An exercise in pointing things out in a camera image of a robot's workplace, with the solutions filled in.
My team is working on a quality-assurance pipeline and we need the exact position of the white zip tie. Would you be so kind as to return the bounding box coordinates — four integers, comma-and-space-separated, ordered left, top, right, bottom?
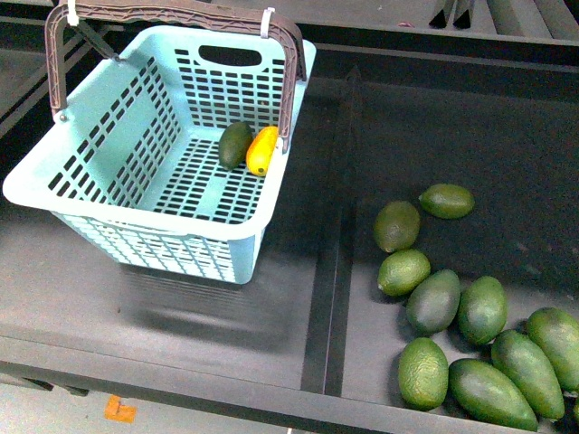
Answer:
66, 0, 80, 27
260, 6, 276, 39

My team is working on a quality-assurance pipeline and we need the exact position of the black produce display tray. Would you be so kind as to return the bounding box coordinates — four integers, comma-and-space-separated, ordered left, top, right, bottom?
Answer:
1, 44, 578, 433

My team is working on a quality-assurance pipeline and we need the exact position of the orange floor tape marker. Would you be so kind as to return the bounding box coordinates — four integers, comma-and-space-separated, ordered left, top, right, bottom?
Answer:
104, 395, 137, 423

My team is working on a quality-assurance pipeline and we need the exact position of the light blue plastic basket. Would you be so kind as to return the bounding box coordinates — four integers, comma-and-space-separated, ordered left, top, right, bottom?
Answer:
3, 25, 290, 284

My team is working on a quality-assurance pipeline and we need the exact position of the white zip tie right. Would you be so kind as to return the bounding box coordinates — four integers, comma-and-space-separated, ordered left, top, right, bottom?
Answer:
260, 6, 276, 39

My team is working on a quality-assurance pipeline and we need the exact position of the green avocado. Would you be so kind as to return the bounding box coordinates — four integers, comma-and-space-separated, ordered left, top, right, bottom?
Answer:
397, 337, 449, 410
406, 269, 460, 336
457, 276, 508, 346
373, 201, 421, 253
377, 249, 431, 297
419, 184, 475, 220
490, 329, 565, 420
218, 122, 253, 171
449, 358, 538, 431
527, 307, 578, 392

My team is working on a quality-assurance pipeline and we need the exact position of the white zip tie left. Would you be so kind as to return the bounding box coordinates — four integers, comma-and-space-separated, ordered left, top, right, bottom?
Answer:
66, 0, 80, 27

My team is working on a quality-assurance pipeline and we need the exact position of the yellow mango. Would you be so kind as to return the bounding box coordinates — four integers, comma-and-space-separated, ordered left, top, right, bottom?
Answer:
245, 126, 278, 176

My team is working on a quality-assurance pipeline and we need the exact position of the brown basket handle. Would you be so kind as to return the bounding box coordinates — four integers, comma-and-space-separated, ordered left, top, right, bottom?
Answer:
44, 1, 308, 153

